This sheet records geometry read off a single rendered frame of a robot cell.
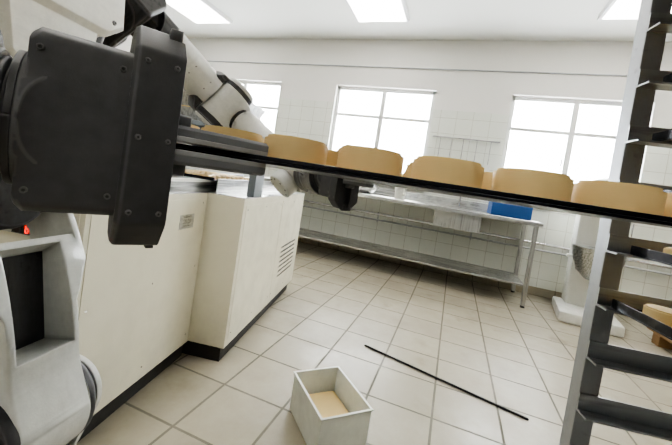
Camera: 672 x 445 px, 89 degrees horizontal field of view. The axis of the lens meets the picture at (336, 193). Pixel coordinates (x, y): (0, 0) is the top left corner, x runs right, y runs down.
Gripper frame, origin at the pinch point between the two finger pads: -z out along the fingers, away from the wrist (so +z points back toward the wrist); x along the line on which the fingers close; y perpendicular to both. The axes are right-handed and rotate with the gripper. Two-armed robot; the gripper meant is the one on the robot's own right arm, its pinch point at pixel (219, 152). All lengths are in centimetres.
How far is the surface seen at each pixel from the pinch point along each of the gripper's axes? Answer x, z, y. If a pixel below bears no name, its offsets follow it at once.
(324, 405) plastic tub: -94, -81, 84
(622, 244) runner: -4, -64, -6
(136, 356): -79, -15, 121
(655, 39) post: 29, -64, -6
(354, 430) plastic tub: -91, -82, 65
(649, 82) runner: 21, -61, -7
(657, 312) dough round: -12, -61, -12
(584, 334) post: -20, -64, -3
